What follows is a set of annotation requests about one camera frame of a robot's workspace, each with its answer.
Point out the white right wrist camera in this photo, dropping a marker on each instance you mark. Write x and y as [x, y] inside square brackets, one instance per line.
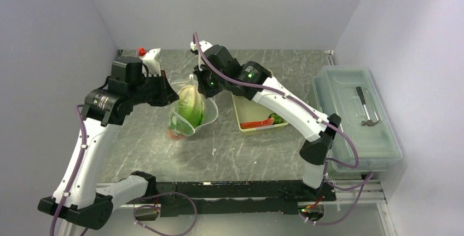
[203, 45]

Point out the black handled hammer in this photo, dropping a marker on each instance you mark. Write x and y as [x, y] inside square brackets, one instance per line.
[369, 122]

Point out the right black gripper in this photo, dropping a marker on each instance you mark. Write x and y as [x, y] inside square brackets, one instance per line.
[201, 70]

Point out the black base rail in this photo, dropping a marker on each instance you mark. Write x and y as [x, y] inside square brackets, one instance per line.
[234, 197]

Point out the green grapes toy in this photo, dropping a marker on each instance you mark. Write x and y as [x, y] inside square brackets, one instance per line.
[277, 119]

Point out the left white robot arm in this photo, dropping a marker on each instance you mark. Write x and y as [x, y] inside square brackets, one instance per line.
[77, 198]

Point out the clear plastic storage box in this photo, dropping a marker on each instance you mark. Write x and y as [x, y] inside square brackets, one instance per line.
[334, 91]

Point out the green perforated plastic basket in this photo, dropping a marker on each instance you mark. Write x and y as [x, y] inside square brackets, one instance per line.
[248, 111]

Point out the green cabbage toy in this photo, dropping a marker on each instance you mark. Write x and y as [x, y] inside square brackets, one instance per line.
[191, 105]

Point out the clear polka dot zip bag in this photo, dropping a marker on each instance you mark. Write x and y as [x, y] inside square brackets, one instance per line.
[179, 123]

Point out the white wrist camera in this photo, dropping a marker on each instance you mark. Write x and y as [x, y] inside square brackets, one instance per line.
[150, 59]
[203, 45]

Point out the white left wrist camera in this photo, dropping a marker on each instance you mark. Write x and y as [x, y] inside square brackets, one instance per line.
[150, 59]

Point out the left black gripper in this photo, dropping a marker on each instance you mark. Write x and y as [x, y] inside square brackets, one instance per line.
[166, 93]

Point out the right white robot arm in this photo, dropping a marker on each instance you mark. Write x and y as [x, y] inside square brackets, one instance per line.
[317, 128]

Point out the orange peach toy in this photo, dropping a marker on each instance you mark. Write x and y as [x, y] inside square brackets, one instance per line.
[175, 135]

